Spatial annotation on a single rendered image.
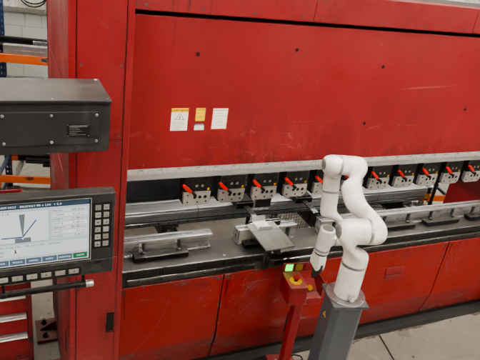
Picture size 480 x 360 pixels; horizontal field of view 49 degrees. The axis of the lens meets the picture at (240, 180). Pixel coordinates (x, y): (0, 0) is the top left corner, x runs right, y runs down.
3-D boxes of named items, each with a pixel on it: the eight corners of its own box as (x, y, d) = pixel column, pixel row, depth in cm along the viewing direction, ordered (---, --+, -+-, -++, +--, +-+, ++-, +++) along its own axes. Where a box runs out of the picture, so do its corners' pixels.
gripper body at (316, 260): (311, 244, 294) (307, 260, 299) (318, 256, 285) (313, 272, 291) (323, 244, 296) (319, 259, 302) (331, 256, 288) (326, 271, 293)
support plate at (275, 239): (265, 251, 285) (266, 249, 284) (246, 226, 306) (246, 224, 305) (294, 247, 292) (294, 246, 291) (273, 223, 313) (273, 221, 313)
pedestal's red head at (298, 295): (287, 306, 298) (293, 280, 290) (278, 288, 311) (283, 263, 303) (319, 303, 304) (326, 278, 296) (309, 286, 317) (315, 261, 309)
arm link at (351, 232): (370, 271, 245) (383, 228, 235) (333, 271, 242) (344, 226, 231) (361, 256, 256) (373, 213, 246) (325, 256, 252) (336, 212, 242)
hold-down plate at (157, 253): (134, 263, 278) (134, 258, 277) (132, 257, 282) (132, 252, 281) (188, 256, 290) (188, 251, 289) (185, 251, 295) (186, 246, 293)
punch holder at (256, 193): (251, 200, 295) (255, 173, 288) (244, 193, 302) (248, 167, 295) (274, 198, 301) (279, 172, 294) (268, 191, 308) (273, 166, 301)
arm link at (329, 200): (346, 189, 289) (340, 243, 294) (319, 188, 285) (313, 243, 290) (353, 193, 281) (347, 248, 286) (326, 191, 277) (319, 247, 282)
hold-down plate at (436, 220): (426, 226, 360) (427, 222, 359) (421, 222, 365) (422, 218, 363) (458, 222, 373) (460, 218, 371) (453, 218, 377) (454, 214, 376)
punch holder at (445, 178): (440, 184, 352) (448, 161, 345) (431, 178, 359) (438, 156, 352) (456, 183, 359) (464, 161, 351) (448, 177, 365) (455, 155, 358)
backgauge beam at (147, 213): (121, 231, 303) (122, 215, 299) (116, 218, 314) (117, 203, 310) (428, 200, 398) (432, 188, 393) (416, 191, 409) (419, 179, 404)
